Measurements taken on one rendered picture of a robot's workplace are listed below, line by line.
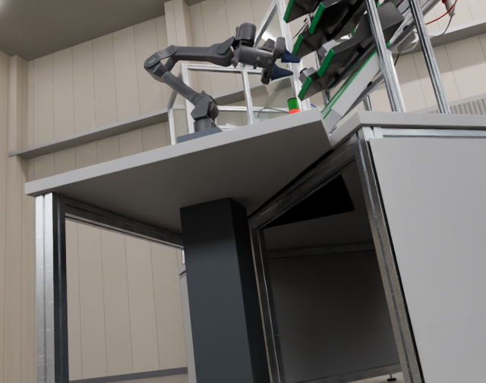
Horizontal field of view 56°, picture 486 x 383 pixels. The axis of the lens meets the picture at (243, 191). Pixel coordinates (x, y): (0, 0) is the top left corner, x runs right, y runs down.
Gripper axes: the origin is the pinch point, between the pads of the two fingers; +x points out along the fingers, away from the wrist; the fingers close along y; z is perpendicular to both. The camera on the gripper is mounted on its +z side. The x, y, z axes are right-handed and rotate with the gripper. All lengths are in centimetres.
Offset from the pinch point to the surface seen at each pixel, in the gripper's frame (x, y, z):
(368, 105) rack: 34.3, 8.1, -2.3
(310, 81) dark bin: 6.6, -5.4, -8.8
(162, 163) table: -35, -28, -58
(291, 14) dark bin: 0.6, 0.9, 23.2
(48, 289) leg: -55, -11, -85
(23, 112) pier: -272, 615, 291
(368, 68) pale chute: 18.1, -21.7, -12.6
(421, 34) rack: 34.9, -24.2, 3.1
